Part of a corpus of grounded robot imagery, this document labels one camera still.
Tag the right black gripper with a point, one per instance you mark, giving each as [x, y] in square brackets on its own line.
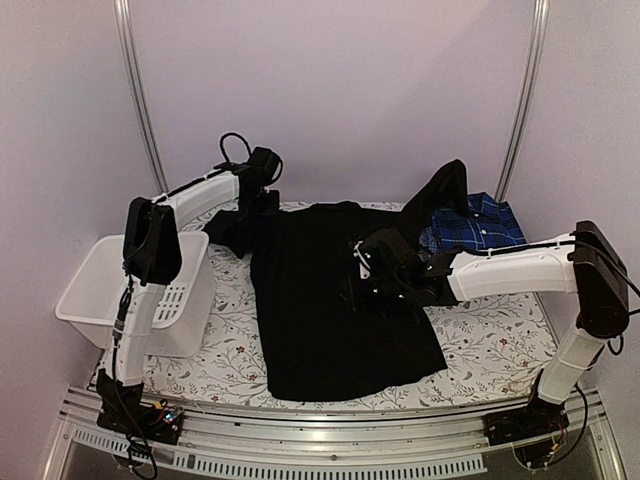
[360, 305]

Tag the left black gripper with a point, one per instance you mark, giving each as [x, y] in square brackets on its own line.
[246, 212]

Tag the black long sleeve shirt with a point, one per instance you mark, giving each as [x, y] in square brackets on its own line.
[318, 345]

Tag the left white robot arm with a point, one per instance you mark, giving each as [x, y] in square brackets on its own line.
[152, 259]

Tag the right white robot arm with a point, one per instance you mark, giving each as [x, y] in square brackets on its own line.
[581, 262]

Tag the blue checked folded shirt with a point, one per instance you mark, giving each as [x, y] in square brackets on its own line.
[430, 242]

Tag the floral patterned table cloth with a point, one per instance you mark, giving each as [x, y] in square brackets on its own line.
[493, 346]

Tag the blue plaid folded shirt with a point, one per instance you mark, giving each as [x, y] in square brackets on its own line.
[489, 224]

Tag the white plastic basket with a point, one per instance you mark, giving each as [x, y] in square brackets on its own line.
[179, 311]

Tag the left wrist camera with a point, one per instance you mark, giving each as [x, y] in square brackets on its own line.
[268, 164]

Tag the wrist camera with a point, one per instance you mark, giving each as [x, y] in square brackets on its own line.
[268, 164]
[380, 253]

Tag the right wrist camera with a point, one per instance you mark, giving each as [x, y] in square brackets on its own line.
[380, 253]

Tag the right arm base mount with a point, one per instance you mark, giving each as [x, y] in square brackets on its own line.
[537, 417]

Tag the aluminium front rail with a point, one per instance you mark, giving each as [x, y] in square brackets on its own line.
[222, 441]

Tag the left aluminium frame post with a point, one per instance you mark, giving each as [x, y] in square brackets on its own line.
[126, 35]

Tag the aluminium frame post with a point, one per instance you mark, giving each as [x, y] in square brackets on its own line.
[525, 98]
[126, 35]

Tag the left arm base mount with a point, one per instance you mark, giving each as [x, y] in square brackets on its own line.
[159, 422]

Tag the right aluminium frame post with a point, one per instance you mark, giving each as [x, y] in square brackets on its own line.
[525, 98]

